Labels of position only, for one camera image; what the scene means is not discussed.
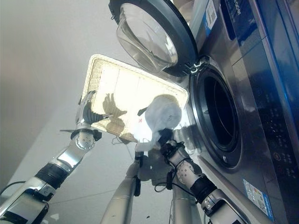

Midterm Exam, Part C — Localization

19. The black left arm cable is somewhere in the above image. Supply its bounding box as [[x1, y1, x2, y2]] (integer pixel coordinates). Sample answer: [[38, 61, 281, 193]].
[[0, 181, 26, 196]]

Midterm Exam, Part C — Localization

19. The dark washer control panel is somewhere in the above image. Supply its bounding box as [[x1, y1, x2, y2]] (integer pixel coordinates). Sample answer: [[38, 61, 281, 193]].
[[258, 106, 299, 189]]

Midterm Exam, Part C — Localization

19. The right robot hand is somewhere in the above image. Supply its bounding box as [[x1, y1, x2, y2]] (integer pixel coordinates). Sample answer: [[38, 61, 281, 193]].
[[137, 106, 175, 147]]

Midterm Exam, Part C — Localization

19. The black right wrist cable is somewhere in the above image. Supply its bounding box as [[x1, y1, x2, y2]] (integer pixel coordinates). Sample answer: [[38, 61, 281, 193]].
[[154, 158, 195, 193]]

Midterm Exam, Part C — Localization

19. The chrome door hinge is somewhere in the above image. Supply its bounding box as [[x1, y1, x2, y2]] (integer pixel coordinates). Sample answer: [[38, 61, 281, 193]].
[[184, 56, 209, 75]]

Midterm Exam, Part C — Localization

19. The silver front-load washing machine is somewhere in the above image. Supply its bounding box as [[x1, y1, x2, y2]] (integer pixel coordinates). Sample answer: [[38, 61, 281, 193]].
[[172, 0, 299, 224]]

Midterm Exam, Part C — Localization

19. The right silver robot leg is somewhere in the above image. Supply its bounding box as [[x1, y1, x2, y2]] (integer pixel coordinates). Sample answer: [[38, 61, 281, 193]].
[[171, 182, 202, 224]]

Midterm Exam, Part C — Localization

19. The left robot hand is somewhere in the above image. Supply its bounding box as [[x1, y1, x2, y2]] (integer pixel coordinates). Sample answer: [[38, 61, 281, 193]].
[[75, 90, 115, 130]]

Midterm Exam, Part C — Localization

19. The left silver robot leg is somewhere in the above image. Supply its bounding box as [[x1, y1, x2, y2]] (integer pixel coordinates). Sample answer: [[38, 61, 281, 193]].
[[100, 149, 150, 224]]

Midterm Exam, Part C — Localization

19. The white cloth garment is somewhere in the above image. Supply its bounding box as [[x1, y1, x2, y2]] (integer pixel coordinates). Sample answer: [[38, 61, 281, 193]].
[[135, 94, 183, 153]]

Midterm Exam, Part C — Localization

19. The white wicker laundry basket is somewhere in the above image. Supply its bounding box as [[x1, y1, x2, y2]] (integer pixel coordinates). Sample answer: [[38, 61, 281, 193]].
[[80, 54, 189, 144]]

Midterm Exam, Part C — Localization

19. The round glass washing machine door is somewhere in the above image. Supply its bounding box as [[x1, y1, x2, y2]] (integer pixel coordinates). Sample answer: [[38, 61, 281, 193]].
[[108, 0, 199, 77]]

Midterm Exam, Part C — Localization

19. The blue silver info sticker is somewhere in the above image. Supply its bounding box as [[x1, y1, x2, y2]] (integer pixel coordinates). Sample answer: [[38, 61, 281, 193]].
[[242, 179, 275, 221]]

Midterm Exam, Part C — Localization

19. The silver robot leg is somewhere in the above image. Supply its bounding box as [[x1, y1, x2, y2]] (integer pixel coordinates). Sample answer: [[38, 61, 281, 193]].
[[171, 182, 202, 224], [100, 149, 150, 224]]

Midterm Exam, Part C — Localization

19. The blue white energy label sticker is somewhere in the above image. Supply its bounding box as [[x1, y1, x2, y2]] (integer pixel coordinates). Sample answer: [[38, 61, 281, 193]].
[[205, 0, 217, 29]]

